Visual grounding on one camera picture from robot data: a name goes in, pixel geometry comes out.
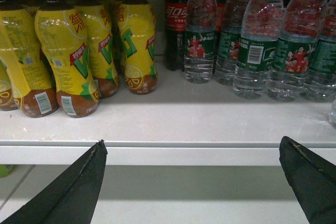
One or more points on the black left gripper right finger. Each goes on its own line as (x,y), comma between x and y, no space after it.
(312,179)

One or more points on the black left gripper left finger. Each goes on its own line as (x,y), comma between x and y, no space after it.
(72,196)

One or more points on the clear water bottle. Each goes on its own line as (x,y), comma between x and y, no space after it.
(332,114)

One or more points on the water bottle right rear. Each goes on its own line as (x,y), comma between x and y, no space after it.
(320,80)

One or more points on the lemon tea bottle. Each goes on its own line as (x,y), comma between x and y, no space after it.
(62,33)
(32,88)
(136,22)
(98,23)

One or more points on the water bottle team label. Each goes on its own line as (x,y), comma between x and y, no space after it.
(302,22)

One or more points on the water bottle barcode label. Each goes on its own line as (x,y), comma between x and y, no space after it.
(258,40)

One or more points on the water bottle far left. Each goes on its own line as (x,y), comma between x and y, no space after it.
(200,31)

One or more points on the cola bottle behind water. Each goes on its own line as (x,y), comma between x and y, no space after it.
(175,11)

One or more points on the lemon tea bottle front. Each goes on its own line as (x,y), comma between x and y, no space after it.
(62,33)

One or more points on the lemon tea bottle rightmost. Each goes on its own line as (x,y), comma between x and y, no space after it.
(136,22)

